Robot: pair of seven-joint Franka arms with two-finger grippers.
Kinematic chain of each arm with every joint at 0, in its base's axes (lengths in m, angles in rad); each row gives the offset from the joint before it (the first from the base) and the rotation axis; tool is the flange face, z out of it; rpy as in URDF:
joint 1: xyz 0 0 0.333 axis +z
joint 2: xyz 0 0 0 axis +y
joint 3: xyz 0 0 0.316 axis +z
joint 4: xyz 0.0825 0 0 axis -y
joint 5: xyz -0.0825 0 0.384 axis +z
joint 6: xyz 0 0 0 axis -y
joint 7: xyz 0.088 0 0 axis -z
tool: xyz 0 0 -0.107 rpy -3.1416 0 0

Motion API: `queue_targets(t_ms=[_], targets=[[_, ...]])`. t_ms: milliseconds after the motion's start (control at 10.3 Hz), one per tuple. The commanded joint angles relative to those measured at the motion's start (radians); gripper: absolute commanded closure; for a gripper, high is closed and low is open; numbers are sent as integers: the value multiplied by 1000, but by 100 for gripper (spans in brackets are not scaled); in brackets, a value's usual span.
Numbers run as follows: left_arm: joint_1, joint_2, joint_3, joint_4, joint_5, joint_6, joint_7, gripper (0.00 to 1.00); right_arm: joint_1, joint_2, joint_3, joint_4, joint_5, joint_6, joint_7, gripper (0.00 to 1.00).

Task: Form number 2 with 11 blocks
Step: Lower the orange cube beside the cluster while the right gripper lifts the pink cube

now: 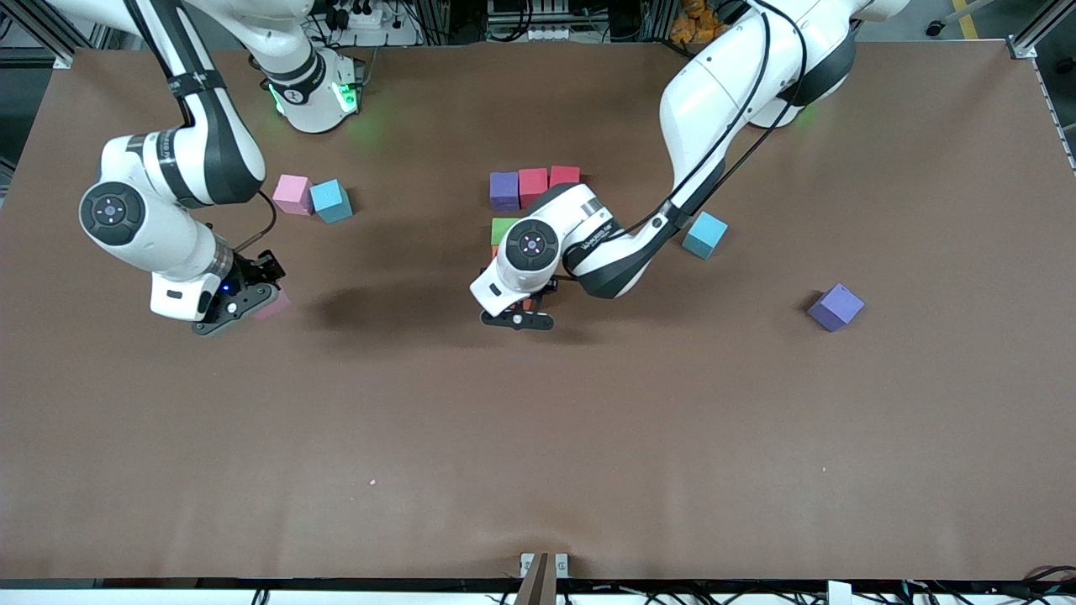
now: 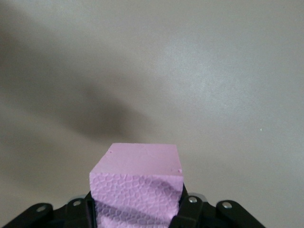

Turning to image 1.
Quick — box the metal mount bracket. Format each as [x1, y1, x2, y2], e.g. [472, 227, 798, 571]
[514, 552, 570, 605]

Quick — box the aluminium frame profile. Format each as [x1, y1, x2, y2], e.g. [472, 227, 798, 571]
[0, 0, 93, 70]
[1009, 0, 1076, 60]

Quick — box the brown paper table cover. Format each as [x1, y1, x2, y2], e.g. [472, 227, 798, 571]
[0, 40, 1076, 582]

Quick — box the blue foam cube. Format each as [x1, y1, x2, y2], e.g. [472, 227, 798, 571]
[309, 179, 354, 224]
[683, 211, 729, 260]

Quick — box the white power strip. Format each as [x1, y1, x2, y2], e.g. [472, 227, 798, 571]
[324, 0, 421, 47]

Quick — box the orange snack bag pile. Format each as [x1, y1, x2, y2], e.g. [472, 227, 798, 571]
[670, 0, 715, 45]

